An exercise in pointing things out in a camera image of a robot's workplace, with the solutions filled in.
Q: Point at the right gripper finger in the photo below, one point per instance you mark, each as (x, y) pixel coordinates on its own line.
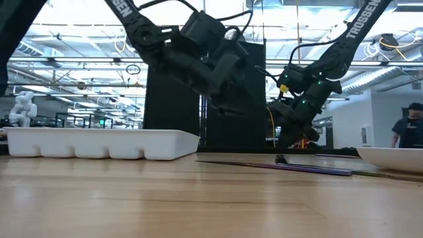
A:
(289, 139)
(312, 135)

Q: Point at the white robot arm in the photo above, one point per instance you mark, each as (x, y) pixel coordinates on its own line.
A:
(23, 109)

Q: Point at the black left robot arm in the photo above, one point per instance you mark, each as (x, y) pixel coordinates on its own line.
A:
(138, 29)

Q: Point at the white plastic cutlery tray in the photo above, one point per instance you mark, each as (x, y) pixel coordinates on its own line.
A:
(99, 142)

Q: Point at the black partition panel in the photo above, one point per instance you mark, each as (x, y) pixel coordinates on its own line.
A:
(172, 109)

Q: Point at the white wall box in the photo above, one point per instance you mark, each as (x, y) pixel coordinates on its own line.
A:
(366, 135)

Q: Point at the white round plate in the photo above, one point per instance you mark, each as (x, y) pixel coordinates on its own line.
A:
(393, 158)

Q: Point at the person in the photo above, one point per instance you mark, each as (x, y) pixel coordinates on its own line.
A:
(409, 132)

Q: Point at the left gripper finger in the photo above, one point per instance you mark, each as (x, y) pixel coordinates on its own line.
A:
(244, 99)
(229, 105)

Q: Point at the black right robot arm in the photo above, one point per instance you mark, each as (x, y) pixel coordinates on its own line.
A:
(360, 23)

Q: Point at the iridescent rainbow knife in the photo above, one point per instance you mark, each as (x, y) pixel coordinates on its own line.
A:
(380, 175)
(314, 170)

